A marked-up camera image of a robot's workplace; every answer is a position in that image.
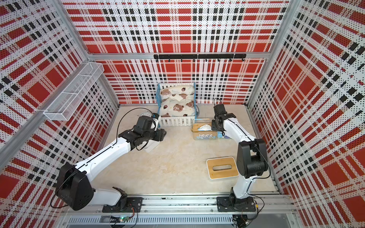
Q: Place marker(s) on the green circuit board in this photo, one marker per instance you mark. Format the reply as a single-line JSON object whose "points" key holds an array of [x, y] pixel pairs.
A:
{"points": [[119, 219]]}

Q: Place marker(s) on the blue white toy crib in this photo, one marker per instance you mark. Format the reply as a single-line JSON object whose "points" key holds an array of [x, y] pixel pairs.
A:
{"points": [[175, 121]]}

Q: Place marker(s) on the white wire mesh shelf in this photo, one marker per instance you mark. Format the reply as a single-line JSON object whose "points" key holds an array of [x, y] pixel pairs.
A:
{"points": [[65, 104]]}

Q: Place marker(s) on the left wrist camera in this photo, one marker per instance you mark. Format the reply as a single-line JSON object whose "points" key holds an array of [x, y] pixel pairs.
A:
{"points": [[156, 118]]}

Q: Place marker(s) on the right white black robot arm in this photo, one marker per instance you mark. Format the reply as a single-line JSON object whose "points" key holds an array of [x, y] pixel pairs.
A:
{"points": [[251, 159]]}

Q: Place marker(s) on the clear plastic tissue box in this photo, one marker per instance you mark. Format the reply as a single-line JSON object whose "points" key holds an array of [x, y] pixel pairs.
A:
{"points": [[212, 135]]}

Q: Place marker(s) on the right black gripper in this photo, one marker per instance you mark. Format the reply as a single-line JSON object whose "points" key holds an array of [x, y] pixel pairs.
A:
{"points": [[214, 125]]}

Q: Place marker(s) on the aluminium front rail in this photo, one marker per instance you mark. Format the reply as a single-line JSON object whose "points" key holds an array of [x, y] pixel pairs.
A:
{"points": [[200, 210]]}

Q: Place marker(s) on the bamboo slotted lid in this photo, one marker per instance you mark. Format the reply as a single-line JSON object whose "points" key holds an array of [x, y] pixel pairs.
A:
{"points": [[197, 125]]}

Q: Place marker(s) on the white tissue box bamboo lid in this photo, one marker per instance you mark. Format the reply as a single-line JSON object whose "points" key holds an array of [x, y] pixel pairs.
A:
{"points": [[222, 168]]}

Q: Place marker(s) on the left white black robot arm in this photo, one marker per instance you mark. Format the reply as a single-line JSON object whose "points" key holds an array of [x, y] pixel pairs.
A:
{"points": [[74, 180]]}

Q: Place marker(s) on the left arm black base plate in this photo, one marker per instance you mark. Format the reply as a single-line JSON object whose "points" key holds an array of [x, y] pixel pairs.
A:
{"points": [[125, 205]]}

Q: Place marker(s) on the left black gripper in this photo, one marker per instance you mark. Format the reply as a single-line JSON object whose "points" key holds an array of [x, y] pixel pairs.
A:
{"points": [[160, 135]]}

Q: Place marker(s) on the black hook rail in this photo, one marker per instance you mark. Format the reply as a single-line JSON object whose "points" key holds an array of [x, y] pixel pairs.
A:
{"points": [[199, 56]]}

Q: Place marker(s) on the bear print pillow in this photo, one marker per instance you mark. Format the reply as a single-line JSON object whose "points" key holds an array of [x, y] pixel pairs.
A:
{"points": [[178, 93]]}

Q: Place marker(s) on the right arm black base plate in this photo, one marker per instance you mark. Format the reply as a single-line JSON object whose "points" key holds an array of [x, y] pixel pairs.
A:
{"points": [[226, 204]]}

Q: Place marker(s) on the white alarm clock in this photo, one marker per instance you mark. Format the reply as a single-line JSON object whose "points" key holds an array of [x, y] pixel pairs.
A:
{"points": [[148, 114]]}

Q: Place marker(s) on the bear print blanket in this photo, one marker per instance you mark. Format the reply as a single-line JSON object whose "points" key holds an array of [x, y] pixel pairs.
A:
{"points": [[174, 108]]}

